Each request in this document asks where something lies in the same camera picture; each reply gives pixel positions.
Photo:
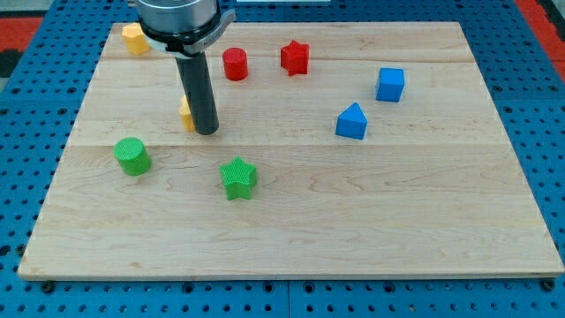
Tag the green star block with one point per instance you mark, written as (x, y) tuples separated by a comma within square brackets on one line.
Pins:
[(238, 178)]

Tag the blue cube block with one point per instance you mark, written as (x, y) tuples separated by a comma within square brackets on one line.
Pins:
[(390, 84)]

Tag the light wooden board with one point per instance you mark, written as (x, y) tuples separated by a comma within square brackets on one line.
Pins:
[(433, 190)]

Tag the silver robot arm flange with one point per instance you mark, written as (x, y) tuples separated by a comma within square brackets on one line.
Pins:
[(182, 28)]

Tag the red cylinder block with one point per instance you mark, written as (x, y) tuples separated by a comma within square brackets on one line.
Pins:
[(235, 64)]

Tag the yellow hexagon block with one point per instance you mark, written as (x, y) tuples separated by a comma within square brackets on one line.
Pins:
[(134, 39)]

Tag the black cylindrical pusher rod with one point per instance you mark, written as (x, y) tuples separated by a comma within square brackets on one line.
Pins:
[(199, 93)]

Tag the green cylinder block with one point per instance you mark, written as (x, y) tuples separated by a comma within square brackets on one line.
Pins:
[(132, 156)]

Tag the red star block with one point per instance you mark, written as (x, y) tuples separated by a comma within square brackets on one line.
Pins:
[(295, 58)]

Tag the blue triangular prism block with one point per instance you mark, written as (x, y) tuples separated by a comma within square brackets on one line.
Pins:
[(352, 123)]

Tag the yellow heart block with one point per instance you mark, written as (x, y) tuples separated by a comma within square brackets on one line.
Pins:
[(185, 115)]

